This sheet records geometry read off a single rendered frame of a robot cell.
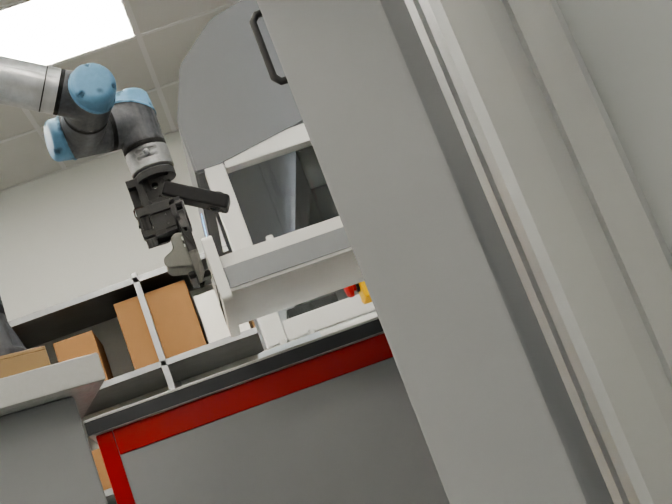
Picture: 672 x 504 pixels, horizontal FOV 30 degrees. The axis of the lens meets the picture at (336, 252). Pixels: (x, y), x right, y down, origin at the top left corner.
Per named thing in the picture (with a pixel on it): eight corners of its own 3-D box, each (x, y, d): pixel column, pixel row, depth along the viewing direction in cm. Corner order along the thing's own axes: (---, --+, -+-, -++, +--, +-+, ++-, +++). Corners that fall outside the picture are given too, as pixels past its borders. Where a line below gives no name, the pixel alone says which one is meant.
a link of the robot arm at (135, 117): (97, 110, 220) (143, 101, 224) (116, 166, 218) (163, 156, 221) (104, 89, 213) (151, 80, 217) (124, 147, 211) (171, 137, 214)
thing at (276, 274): (231, 291, 197) (218, 256, 198) (238, 325, 222) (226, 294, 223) (467, 209, 202) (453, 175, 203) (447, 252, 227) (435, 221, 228)
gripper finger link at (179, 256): (174, 292, 208) (157, 244, 211) (208, 280, 209) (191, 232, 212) (172, 285, 205) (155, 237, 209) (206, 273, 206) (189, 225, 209)
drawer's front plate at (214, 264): (223, 301, 195) (200, 237, 197) (231, 338, 223) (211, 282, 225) (233, 298, 195) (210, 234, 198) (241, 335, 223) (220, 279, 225)
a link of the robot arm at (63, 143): (45, 100, 206) (109, 88, 210) (39, 132, 215) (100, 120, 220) (60, 141, 204) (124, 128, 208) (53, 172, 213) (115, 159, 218)
